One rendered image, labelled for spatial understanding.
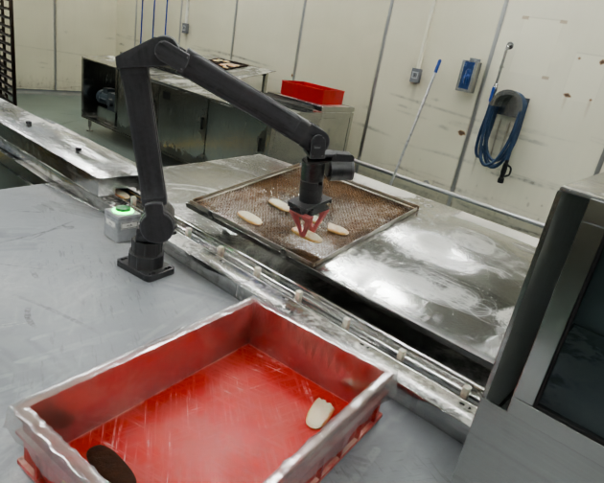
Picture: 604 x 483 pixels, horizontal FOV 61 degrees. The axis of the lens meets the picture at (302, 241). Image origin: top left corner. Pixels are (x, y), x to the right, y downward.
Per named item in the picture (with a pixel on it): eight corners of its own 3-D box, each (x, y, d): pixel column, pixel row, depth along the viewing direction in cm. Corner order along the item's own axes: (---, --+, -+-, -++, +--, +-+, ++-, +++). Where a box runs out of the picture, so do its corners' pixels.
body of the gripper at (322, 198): (332, 204, 131) (335, 177, 127) (305, 216, 124) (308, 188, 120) (313, 196, 135) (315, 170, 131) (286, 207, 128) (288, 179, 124)
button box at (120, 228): (101, 244, 142) (102, 207, 138) (127, 240, 148) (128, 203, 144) (117, 256, 137) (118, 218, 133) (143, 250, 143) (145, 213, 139)
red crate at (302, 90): (279, 93, 490) (281, 80, 485) (301, 94, 517) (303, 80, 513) (321, 104, 463) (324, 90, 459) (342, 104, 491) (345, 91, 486)
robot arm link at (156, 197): (112, 36, 109) (105, 38, 100) (177, 34, 111) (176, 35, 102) (145, 229, 127) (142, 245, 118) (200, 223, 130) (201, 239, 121)
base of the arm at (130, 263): (115, 264, 125) (148, 283, 120) (116, 234, 122) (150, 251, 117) (143, 256, 132) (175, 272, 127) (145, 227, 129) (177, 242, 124)
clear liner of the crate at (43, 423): (3, 463, 68) (-1, 403, 64) (247, 333, 106) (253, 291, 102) (174, 651, 51) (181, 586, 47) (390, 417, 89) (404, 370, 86)
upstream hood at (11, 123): (-46, 112, 227) (-47, 92, 224) (-1, 112, 240) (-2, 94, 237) (97, 201, 155) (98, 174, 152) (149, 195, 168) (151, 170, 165)
